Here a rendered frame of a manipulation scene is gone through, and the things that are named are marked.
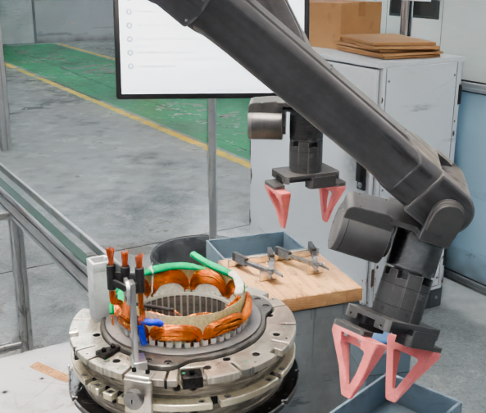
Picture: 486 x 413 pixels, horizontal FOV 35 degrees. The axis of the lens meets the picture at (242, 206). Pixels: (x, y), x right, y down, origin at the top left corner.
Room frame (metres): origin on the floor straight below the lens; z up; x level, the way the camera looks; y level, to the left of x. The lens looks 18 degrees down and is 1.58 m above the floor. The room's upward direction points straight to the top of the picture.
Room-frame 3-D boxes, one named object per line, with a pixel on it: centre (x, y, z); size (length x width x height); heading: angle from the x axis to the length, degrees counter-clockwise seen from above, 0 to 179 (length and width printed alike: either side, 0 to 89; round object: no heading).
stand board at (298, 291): (1.24, -0.08, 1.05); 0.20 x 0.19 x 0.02; 20
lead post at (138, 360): (0.86, 0.13, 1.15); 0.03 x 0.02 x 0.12; 18
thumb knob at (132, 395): (0.81, 0.13, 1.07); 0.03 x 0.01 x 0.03; 74
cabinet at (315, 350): (1.24, -0.08, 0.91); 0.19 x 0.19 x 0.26; 20
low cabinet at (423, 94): (3.67, -0.51, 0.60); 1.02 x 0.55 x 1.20; 31
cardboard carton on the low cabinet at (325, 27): (3.88, -0.44, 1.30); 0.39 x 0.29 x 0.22; 40
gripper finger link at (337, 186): (1.28, -0.13, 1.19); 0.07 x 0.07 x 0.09; 22
